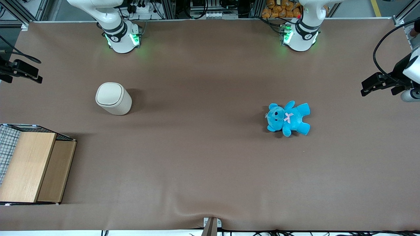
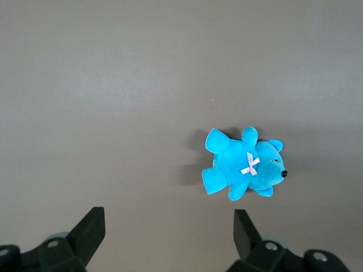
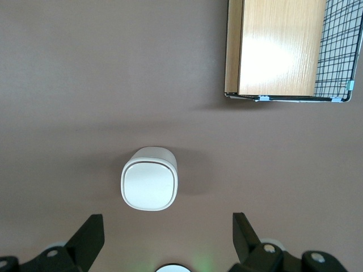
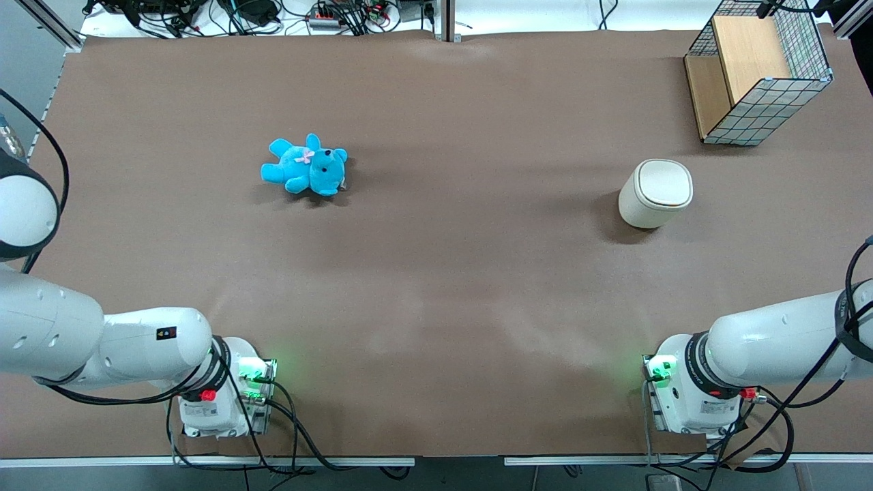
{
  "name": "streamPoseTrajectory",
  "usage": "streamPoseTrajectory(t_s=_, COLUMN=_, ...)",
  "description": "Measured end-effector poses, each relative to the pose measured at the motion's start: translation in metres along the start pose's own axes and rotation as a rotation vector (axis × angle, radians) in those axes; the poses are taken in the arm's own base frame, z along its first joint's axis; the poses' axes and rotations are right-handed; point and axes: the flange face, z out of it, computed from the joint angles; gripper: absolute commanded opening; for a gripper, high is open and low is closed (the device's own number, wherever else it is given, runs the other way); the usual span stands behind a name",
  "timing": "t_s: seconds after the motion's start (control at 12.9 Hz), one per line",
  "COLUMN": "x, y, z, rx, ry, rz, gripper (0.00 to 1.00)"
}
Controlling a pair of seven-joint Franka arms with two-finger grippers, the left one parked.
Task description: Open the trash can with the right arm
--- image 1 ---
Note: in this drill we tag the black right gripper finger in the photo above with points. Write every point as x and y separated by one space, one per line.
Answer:
36 79
26 68

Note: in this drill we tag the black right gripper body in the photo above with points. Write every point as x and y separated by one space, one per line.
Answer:
6 69

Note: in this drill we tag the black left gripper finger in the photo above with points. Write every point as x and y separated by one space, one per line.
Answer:
371 81
367 91

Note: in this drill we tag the cream lidded trash can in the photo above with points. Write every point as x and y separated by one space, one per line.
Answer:
113 98

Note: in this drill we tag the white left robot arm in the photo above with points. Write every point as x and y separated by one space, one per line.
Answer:
300 39

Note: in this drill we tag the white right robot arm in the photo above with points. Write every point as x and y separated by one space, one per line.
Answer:
119 39

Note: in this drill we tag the blue teddy bear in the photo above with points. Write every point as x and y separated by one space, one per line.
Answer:
288 118

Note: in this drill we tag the light wooden board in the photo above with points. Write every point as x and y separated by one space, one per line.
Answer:
28 165

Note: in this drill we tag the dark wooden board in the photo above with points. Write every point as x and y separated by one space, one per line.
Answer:
54 172

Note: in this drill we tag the orange plush toy pile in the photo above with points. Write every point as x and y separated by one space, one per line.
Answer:
280 9

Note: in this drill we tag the white power strip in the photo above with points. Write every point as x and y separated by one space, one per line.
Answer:
142 8

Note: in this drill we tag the brown table mat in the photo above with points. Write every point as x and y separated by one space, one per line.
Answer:
210 147

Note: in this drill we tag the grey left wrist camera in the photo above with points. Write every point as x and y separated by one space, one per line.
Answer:
410 95

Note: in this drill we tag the aluminium frame post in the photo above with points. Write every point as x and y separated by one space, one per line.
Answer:
168 8

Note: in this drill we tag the table edge clamp bracket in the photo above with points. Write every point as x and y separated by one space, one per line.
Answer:
211 224

